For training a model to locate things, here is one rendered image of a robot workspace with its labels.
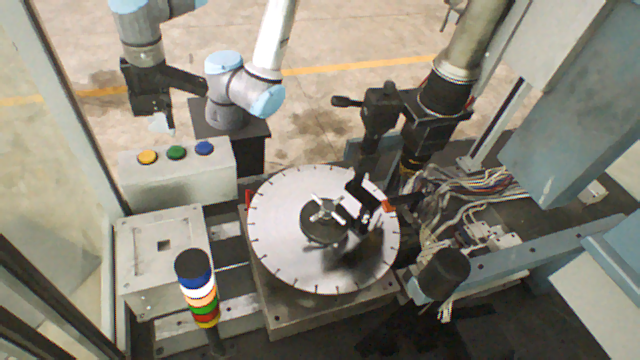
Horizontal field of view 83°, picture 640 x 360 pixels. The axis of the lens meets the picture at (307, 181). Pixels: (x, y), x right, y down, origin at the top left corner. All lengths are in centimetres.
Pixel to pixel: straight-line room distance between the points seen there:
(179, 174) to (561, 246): 84
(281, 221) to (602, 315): 54
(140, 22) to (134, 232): 42
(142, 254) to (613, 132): 79
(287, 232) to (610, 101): 55
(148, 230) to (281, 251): 30
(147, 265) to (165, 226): 10
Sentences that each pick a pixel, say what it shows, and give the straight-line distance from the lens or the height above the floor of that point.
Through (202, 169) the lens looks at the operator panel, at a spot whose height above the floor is 90.
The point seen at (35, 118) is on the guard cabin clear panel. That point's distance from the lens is 71.
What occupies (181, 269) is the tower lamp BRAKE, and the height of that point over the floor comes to 116.
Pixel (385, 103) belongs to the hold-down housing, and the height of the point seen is 125.
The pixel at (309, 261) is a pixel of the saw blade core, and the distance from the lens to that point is 74.
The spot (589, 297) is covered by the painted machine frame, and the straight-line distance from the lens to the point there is 50.
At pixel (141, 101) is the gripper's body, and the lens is 84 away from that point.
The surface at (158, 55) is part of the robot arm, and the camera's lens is 79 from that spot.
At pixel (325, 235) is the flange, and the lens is 76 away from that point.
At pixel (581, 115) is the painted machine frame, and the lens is 56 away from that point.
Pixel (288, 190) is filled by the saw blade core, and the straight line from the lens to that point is 83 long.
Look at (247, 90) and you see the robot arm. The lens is 110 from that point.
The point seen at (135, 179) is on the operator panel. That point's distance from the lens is 96.
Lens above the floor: 160
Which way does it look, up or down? 50 degrees down
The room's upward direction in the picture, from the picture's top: 10 degrees clockwise
